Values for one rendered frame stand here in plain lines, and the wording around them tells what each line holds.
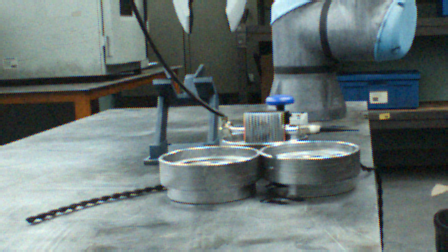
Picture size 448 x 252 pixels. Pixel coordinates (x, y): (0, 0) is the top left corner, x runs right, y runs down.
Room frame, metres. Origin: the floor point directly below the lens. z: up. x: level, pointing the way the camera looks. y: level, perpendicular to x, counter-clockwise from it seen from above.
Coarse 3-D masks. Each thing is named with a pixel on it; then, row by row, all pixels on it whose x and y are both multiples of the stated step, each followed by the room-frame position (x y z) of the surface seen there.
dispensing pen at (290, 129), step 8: (248, 112) 0.80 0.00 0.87; (256, 112) 0.80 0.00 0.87; (264, 112) 0.80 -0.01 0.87; (272, 112) 0.79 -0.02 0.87; (280, 112) 0.79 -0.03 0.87; (288, 112) 0.80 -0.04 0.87; (224, 120) 0.82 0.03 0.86; (288, 120) 0.80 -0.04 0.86; (224, 128) 0.81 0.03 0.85; (232, 128) 0.81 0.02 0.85; (240, 128) 0.81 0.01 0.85; (288, 128) 0.78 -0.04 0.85; (296, 128) 0.78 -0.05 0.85; (304, 128) 0.78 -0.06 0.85; (312, 128) 0.78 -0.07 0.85; (320, 128) 0.77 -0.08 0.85; (328, 128) 0.77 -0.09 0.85; (336, 128) 0.77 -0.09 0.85; (344, 128) 0.77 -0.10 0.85; (288, 136) 0.80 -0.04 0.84
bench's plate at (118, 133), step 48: (48, 144) 1.10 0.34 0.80; (96, 144) 1.07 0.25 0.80; (144, 144) 1.05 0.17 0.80; (0, 192) 0.75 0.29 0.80; (48, 192) 0.74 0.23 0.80; (96, 192) 0.73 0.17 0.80; (144, 192) 0.72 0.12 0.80; (0, 240) 0.56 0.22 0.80; (48, 240) 0.55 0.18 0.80; (96, 240) 0.55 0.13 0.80; (144, 240) 0.54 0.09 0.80; (192, 240) 0.54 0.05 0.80; (240, 240) 0.53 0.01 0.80; (288, 240) 0.53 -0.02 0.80; (336, 240) 0.52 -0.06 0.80
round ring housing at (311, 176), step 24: (288, 144) 0.75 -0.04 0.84; (312, 144) 0.76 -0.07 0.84; (336, 144) 0.75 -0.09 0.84; (264, 168) 0.69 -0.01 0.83; (288, 168) 0.66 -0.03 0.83; (312, 168) 0.66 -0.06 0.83; (336, 168) 0.66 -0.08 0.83; (360, 168) 0.70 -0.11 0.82; (288, 192) 0.67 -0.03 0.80; (312, 192) 0.66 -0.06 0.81; (336, 192) 0.67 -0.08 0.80
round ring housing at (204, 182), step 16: (160, 160) 0.69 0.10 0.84; (176, 160) 0.73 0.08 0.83; (192, 160) 0.74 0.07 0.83; (240, 160) 0.66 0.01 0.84; (256, 160) 0.68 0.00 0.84; (176, 176) 0.66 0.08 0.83; (192, 176) 0.65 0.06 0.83; (208, 176) 0.65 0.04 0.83; (224, 176) 0.65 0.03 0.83; (240, 176) 0.66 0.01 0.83; (256, 176) 0.68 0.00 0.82; (176, 192) 0.67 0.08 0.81; (192, 192) 0.66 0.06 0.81; (208, 192) 0.66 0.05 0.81; (224, 192) 0.66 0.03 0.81; (240, 192) 0.67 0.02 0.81
